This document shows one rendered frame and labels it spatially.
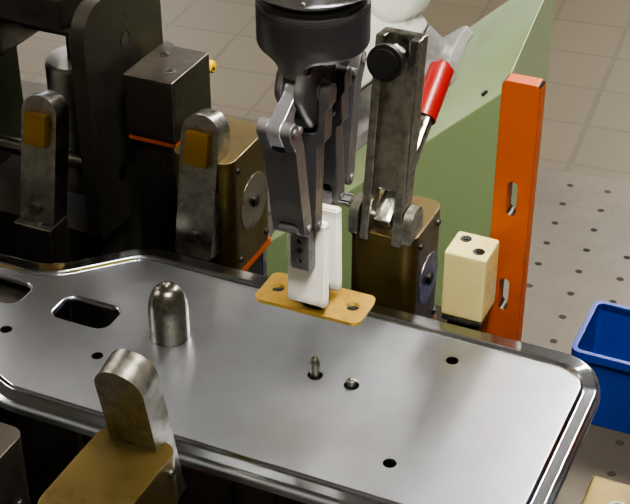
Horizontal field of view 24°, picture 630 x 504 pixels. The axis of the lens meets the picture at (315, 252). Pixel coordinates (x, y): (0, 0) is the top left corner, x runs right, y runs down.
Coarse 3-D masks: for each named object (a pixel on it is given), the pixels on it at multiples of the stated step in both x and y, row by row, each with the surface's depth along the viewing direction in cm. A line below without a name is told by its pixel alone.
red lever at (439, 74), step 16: (432, 64) 122; (448, 64) 123; (432, 80) 121; (448, 80) 122; (432, 96) 121; (432, 112) 121; (416, 160) 120; (384, 192) 118; (384, 208) 118; (384, 224) 117
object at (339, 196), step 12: (336, 72) 97; (348, 72) 97; (336, 84) 97; (348, 84) 98; (336, 96) 98; (348, 96) 99; (336, 108) 99; (348, 108) 100; (336, 120) 99; (336, 132) 100; (324, 144) 101; (336, 144) 100; (324, 156) 101; (336, 156) 101; (324, 168) 102; (336, 168) 102; (324, 180) 103; (336, 180) 102; (336, 192) 103; (348, 204) 103
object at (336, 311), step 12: (276, 276) 109; (264, 288) 108; (264, 300) 106; (276, 300) 106; (288, 300) 106; (336, 300) 106; (348, 300) 106; (360, 300) 106; (372, 300) 106; (300, 312) 106; (312, 312) 105; (324, 312) 105; (336, 312) 105; (348, 312) 105; (360, 312) 105; (348, 324) 104
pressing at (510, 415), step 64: (0, 256) 124; (128, 256) 124; (0, 320) 117; (64, 320) 117; (128, 320) 117; (192, 320) 117; (256, 320) 117; (320, 320) 117; (384, 320) 117; (0, 384) 110; (64, 384) 110; (192, 384) 110; (256, 384) 110; (320, 384) 110; (384, 384) 110; (448, 384) 110; (512, 384) 110; (576, 384) 110; (192, 448) 104; (256, 448) 104; (320, 448) 104; (384, 448) 104; (448, 448) 104; (512, 448) 104; (576, 448) 105
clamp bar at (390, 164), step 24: (384, 48) 109; (408, 48) 112; (384, 72) 109; (408, 72) 111; (384, 96) 114; (408, 96) 112; (384, 120) 115; (408, 120) 113; (384, 144) 116; (408, 144) 114; (384, 168) 116; (408, 168) 115; (408, 192) 116
